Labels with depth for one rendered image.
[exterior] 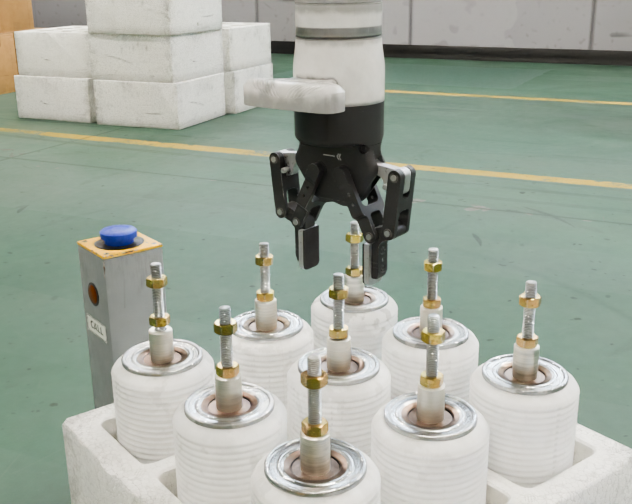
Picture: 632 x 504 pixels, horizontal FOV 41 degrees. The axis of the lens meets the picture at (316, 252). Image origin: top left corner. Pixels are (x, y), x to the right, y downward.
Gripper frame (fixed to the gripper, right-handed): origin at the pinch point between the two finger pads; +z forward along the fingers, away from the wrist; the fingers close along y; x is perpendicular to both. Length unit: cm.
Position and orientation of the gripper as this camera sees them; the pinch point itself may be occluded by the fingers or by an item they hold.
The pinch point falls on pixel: (340, 260)
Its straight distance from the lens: 75.0
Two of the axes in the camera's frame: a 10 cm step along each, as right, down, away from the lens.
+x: -6.1, 2.6, -7.5
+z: 0.2, 9.5, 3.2
